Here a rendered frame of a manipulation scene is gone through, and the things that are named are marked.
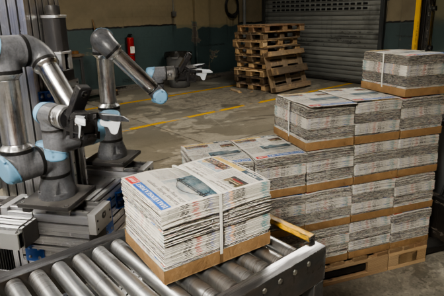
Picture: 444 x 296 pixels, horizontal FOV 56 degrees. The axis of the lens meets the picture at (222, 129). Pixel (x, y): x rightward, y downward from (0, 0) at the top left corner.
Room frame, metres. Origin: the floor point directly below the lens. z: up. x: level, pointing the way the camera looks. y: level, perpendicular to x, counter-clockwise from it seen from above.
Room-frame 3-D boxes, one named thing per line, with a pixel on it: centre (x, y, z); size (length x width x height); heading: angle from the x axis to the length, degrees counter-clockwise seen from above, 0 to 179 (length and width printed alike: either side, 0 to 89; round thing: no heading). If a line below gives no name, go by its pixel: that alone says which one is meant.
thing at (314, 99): (2.24, -0.51, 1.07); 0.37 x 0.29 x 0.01; 19
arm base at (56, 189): (1.60, 0.68, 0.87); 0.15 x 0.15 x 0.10
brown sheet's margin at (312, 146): (2.26, -0.50, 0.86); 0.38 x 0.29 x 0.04; 19
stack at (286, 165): (2.21, -0.37, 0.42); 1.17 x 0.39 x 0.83; 109
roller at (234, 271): (1.22, 0.07, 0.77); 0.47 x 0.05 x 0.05; 40
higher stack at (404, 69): (2.45, -1.06, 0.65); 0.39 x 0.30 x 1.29; 19
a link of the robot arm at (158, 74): (2.28, 0.35, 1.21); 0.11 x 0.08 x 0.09; 103
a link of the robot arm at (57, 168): (1.60, 0.69, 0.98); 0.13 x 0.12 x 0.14; 142
